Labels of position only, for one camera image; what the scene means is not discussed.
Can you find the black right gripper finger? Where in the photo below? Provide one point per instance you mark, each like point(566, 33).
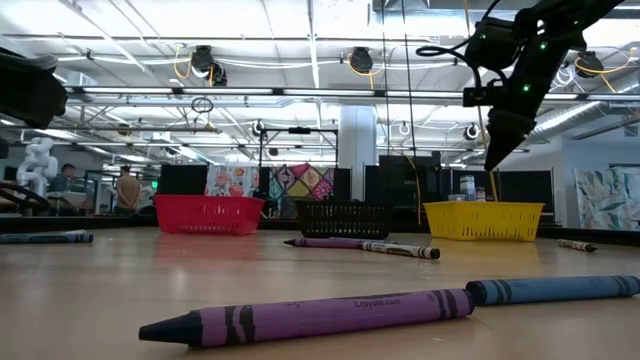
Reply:
point(497, 150)

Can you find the white crayon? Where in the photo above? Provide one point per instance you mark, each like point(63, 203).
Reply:
point(400, 249)
point(60, 231)
point(575, 245)

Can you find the blue crayon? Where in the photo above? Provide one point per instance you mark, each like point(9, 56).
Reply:
point(550, 289)
point(45, 238)

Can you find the purple crayon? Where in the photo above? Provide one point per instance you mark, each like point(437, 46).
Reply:
point(325, 315)
point(325, 243)

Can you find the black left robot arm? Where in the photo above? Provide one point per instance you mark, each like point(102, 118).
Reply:
point(30, 95)

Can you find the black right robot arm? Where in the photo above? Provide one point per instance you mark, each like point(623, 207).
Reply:
point(500, 42)

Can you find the white container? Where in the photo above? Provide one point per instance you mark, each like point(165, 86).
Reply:
point(467, 187)

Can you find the black partition panel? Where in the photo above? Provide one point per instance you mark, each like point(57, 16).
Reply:
point(525, 190)

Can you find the yellow plastic basket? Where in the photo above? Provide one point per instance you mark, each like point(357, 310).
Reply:
point(482, 222)

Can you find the black cabinet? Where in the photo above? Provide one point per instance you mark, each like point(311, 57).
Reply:
point(395, 185)

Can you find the leaf print cloth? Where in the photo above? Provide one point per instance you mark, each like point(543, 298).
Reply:
point(610, 200)

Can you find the white square column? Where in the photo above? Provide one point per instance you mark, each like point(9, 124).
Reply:
point(357, 150)

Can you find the black plastic basket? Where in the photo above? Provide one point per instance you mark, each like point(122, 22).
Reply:
point(345, 220)

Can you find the colourful patchwork quilt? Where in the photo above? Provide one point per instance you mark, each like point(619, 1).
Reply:
point(300, 182)

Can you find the floral print cloth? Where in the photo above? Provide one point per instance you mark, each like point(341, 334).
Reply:
point(230, 181)

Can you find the long ceiling light bar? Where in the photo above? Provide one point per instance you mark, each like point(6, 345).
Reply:
point(225, 91)

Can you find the red plastic basket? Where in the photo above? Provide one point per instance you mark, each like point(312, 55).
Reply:
point(207, 215)

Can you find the black monitor panel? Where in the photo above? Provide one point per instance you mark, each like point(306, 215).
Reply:
point(182, 180)

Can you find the person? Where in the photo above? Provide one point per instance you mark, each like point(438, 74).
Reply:
point(61, 181)
point(128, 192)

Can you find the black curved hoop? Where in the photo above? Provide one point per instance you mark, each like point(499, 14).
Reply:
point(20, 187)

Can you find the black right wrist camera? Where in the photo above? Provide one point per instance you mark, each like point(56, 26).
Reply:
point(482, 96)

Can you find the black metal frame stand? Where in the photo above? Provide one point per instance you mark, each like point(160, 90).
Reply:
point(299, 130)

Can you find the black aluminium table frame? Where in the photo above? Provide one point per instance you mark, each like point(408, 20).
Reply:
point(60, 223)

